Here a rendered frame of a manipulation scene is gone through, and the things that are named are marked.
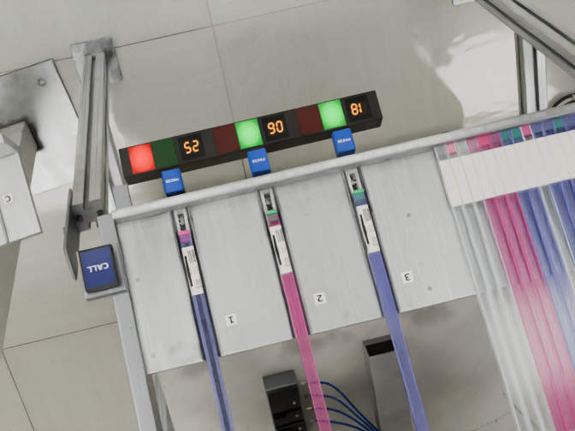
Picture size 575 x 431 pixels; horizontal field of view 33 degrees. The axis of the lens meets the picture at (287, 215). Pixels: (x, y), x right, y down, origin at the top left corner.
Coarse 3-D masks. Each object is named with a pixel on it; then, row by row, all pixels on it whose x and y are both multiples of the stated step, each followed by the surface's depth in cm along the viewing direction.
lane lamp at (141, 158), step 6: (150, 144) 122; (132, 150) 122; (138, 150) 122; (144, 150) 122; (150, 150) 122; (132, 156) 121; (138, 156) 121; (144, 156) 121; (150, 156) 121; (132, 162) 121; (138, 162) 121; (144, 162) 121; (150, 162) 121; (132, 168) 121; (138, 168) 121; (144, 168) 121; (150, 168) 121
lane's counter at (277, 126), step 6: (282, 114) 123; (264, 120) 123; (270, 120) 123; (276, 120) 123; (282, 120) 123; (264, 126) 123; (270, 126) 123; (276, 126) 122; (282, 126) 122; (264, 132) 122; (270, 132) 122; (276, 132) 122; (282, 132) 122; (270, 138) 122; (276, 138) 122
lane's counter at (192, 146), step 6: (180, 138) 122; (186, 138) 122; (192, 138) 122; (198, 138) 122; (180, 144) 122; (186, 144) 122; (192, 144) 122; (198, 144) 122; (186, 150) 122; (192, 150) 122; (198, 150) 122; (204, 150) 122; (186, 156) 121; (192, 156) 121; (198, 156) 121
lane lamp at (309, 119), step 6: (300, 108) 123; (306, 108) 123; (312, 108) 123; (300, 114) 123; (306, 114) 123; (312, 114) 123; (318, 114) 123; (300, 120) 123; (306, 120) 123; (312, 120) 123; (318, 120) 123; (300, 126) 122; (306, 126) 122; (312, 126) 122; (318, 126) 122; (306, 132) 122; (312, 132) 122
